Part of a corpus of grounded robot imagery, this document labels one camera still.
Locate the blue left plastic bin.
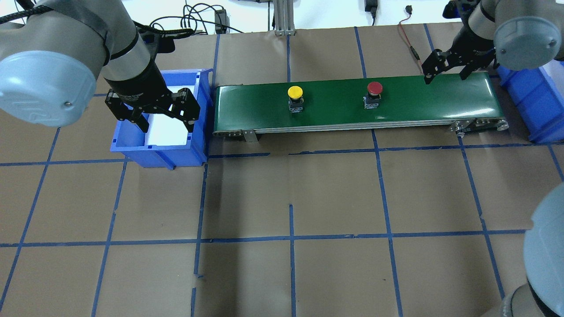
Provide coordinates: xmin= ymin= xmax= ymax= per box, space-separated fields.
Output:
xmin=110 ymin=69 xmax=213 ymax=170

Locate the blue plastic bin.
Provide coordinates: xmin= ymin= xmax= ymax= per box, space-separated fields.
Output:
xmin=110 ymin=69 xmax=213 ymax=170
xmin=497 ymin=60 xmax=564 ymax=143

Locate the red mushroom push button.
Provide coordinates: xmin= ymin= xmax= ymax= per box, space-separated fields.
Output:
xmin=363 ymin=81 xmax=383 ymax=110

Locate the white foam sheet left bin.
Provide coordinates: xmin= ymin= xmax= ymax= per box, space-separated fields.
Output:
xmin=145 ymin=84 xmax=197 ymax=146

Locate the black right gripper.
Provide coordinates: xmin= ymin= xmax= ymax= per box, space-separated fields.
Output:
xmin=422 ymin=25 xmax=496 ymax=85

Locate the yellow mushroom push button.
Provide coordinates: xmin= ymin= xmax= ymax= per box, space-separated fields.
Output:
xmin=287 ymin=85 xmax=304 ymax=114

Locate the green conveyor belt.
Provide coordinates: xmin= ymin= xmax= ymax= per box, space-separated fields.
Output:
xmin=213 ymin=72 xmax=509 ymax=137

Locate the blue right plastic bin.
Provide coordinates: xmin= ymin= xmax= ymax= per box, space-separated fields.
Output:
xmin=497 ymin=60 xmax=564 ymax=143

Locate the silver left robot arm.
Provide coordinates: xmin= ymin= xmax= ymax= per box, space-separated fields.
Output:
xmin=0 ymin=0 xmax=201 ymax=133

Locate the aluminium frame post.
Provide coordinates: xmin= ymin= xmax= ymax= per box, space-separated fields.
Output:
xmin=273 ymin=0 xmax=296 ymax=37

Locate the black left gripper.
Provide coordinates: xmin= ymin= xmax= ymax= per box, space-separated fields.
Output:
xmin=105 ymin=59 xmax=201 ymax=134

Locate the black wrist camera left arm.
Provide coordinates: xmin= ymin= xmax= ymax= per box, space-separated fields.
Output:
xmin=134 ymin=21 xmax=196 ymax=59

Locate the black power adapter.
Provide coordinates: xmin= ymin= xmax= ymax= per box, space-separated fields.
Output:
xmin=214 ymin=9 xmax=230 ymax=34

